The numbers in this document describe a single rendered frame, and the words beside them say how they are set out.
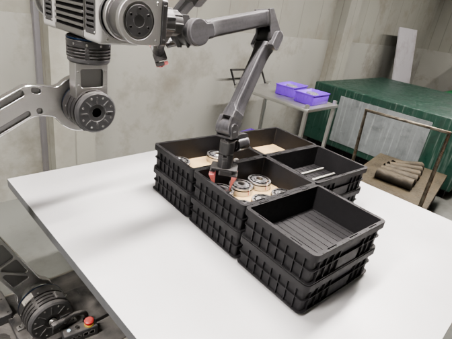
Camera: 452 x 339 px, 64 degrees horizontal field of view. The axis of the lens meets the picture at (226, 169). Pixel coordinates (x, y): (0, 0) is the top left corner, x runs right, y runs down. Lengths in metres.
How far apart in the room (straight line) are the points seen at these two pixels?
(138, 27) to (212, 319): 0.83
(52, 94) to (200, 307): 0.84
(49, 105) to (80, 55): 0.22
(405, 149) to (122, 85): 3.02
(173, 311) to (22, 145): 2.10
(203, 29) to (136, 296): 0.82
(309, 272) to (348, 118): 3.65
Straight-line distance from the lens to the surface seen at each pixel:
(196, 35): 1.14
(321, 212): 1.48
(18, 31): 2.78
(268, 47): 1.41
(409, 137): 4.38
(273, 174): 1.60
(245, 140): 1.38
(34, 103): 1.34
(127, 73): 3.14
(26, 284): 1.71
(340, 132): 4.69
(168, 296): 1.17
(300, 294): 1.15
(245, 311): 1.16
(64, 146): 2.87
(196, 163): 1.70
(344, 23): 5.22
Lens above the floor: 1.51
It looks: 24 degrees down
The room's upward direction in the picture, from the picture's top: 9 degrees clockwise
